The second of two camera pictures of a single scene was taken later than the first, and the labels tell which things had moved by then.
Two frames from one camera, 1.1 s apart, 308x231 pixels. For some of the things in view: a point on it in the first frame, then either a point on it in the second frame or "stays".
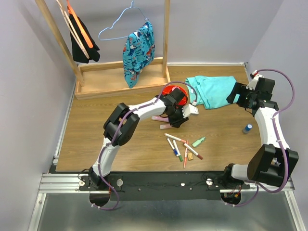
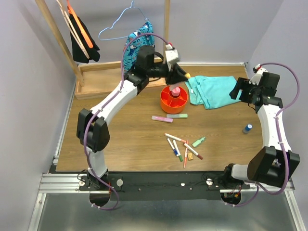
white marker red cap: [176, 138] stays
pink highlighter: [160, 118] stays
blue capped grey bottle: [248, 128] stays
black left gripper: [177, 123] -> [175, 75]
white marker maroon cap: [191, 150] stays
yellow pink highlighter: [165, 126] -> [187, 75]
